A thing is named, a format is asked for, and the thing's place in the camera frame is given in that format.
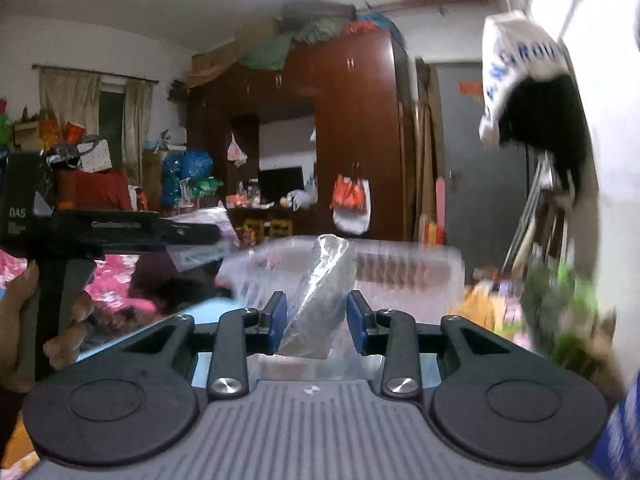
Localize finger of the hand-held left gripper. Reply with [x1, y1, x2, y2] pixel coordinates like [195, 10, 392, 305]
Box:
[102, 211, 223, 257]

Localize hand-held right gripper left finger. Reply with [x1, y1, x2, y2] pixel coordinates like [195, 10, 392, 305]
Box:
[120, 290, 289, 402]

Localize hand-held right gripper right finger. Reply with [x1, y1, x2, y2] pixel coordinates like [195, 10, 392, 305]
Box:
[346, 290, 523, 402]

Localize grey box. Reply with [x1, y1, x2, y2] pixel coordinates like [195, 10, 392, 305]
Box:
[250, 234, 381, 381]

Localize white plastic basket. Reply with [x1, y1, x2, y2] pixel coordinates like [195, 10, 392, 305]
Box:
[217, 236, 466, 318]

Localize person's left hand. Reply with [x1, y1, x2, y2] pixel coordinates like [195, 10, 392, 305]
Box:
[0, 261, 96, 391]

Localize maroon clothes pile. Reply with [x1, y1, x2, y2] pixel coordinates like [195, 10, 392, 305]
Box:
[127, 252, 236, 316]

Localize pink floral blanket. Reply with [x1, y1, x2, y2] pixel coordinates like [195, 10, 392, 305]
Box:
[0, 250, 151, 321]

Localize blue plastic bag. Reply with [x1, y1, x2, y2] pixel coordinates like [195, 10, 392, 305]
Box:
[161, 150, 215, 208]

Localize red cloth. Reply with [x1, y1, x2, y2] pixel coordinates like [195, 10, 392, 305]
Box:
[57, 170, 133, 211]

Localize polka dot box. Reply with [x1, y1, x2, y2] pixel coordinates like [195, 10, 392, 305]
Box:
[77, 139, 113, 173]

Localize beige curtain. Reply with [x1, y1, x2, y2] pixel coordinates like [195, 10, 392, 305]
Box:
[39, 67, 103, 146]
[122, 80, 153, 186]

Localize pink and white plastic bag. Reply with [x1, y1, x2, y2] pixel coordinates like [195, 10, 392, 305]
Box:
[227, 134, 248, 167]

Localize red and white hanging bag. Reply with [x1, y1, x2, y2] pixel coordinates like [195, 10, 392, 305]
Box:
[330, 174, 372, 235]

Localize black monitor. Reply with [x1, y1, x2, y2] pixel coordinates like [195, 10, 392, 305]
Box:
[257, 166, 306, 206]

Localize wooden planks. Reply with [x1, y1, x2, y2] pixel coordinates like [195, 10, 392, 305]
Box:
[412, 60, 446, 246]

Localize grey door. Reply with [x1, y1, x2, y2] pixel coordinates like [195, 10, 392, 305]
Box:
[430, 62, 536, 271]

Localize brown wooden wardrobe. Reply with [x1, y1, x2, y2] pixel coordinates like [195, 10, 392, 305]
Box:
[185, 30, 418, 243]

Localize green plastic bag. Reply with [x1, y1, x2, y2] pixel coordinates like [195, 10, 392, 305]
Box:
[520, 260, 601, 361]

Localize metal crutches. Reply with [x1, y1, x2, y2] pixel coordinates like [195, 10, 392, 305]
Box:
[502, 155, 556, 271]

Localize green cloth bundle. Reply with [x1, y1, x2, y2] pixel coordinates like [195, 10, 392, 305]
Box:
[237, 15, 351, 71]

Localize brown paper bag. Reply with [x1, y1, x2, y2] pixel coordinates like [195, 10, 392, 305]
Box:
[575, 310, 626, 401]

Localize red door sign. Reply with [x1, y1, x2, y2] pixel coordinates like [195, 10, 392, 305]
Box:
[457, 80, 486, 106]

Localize blue shopping bag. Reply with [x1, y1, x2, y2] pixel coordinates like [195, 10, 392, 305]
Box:
[587, 390, 640, 480]

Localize white and black jacket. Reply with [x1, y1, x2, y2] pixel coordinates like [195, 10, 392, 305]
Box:
[477, 10, 603, 281]

